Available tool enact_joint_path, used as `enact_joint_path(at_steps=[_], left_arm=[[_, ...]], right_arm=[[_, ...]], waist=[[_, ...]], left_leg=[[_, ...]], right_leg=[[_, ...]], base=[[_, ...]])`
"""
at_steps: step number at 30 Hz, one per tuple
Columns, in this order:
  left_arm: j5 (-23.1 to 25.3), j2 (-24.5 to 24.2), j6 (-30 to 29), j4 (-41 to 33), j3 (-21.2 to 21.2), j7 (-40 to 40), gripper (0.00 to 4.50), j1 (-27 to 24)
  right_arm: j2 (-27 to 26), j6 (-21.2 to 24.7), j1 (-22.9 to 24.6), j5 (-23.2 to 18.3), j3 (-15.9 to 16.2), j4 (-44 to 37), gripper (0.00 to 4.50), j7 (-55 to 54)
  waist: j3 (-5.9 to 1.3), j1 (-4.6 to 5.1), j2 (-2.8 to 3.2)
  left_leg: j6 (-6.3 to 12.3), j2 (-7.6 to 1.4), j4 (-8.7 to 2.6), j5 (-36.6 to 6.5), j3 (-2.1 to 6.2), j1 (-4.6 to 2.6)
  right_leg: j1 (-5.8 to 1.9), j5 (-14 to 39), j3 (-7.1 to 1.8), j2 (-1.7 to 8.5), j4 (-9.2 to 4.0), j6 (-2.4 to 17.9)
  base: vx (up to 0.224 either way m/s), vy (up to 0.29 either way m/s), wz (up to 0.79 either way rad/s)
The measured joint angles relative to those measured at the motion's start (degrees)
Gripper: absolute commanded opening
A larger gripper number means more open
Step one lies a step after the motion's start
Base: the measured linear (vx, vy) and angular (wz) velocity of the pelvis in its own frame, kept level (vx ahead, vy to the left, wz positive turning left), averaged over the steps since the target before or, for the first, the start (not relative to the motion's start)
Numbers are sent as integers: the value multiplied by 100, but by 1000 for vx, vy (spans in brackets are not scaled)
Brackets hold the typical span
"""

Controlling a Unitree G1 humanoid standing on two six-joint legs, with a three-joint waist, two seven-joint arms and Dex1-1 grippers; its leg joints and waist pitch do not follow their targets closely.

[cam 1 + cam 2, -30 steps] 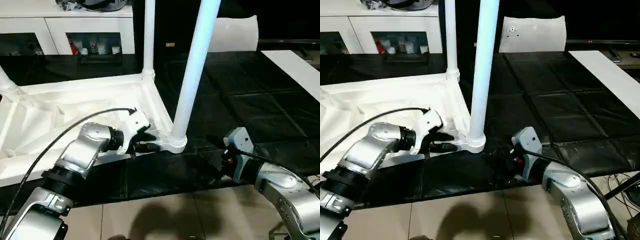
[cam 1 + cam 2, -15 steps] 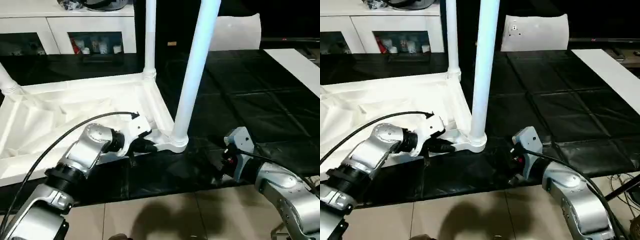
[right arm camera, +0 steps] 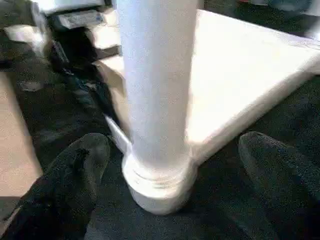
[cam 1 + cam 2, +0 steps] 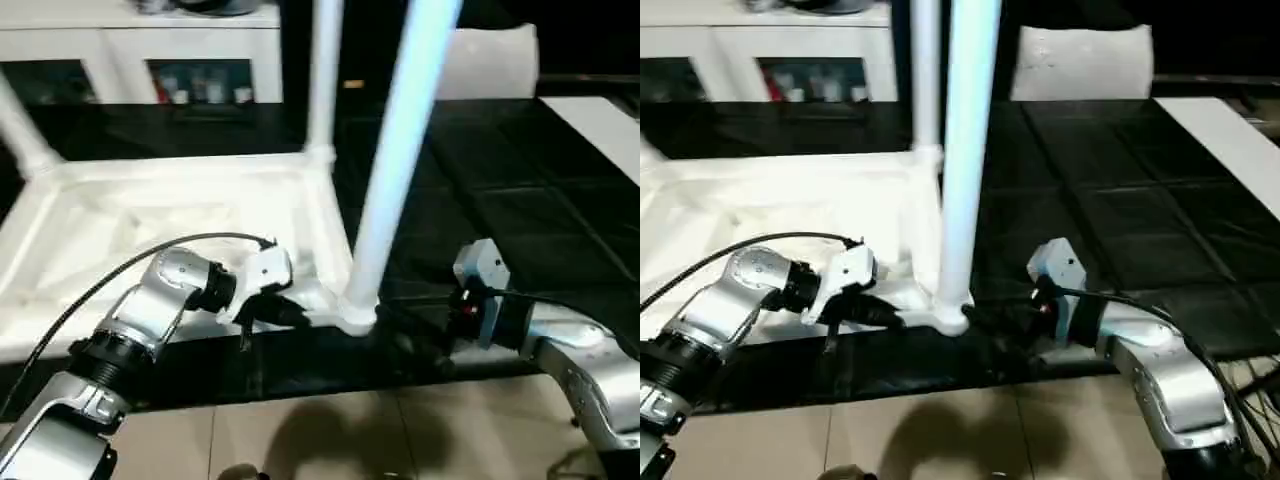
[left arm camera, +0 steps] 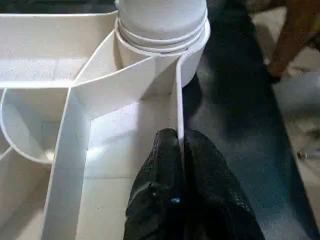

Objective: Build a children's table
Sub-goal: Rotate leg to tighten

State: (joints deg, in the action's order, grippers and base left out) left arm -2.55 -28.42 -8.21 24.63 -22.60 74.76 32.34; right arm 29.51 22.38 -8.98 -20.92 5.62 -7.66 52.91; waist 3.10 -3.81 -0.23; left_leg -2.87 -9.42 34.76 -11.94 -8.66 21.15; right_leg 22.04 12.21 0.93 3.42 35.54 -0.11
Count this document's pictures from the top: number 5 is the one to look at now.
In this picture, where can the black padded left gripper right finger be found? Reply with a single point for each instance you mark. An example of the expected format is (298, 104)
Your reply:
(215, 200)

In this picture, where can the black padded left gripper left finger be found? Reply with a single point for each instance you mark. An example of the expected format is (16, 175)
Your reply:
(155, 200)

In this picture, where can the white plastic table top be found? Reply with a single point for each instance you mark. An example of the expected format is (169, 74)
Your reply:
(55, 75)

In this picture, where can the white plastic table leg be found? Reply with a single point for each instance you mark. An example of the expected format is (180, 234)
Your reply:
(160, 22)

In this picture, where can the black work mat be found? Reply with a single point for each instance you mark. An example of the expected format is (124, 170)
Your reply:
(240, 125)

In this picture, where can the orange brown furniture leg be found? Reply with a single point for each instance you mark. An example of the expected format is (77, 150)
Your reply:
(295, 35)

